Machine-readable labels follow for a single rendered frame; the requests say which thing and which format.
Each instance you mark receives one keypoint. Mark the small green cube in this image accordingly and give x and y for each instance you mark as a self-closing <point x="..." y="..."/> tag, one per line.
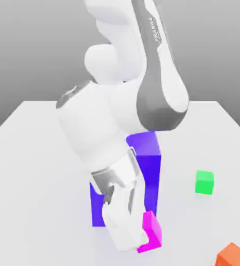
<point x="204" y="182"/>

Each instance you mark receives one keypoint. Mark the small magenta cube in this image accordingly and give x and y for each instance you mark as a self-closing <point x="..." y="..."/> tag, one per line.
<point x="152" y="228"/>

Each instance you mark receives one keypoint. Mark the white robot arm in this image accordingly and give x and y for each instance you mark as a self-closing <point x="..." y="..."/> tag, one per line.
<point x="103" y="124"/>

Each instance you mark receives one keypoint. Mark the large orange box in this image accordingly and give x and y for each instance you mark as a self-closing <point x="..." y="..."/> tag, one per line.
<point x="233" y="256"/>

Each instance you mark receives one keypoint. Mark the large purple box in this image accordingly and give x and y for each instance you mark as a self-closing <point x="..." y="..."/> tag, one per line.
<point x="150" y="166"/>

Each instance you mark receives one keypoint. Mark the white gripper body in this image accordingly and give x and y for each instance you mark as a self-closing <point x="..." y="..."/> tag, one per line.
<point x="122" y="224"/>

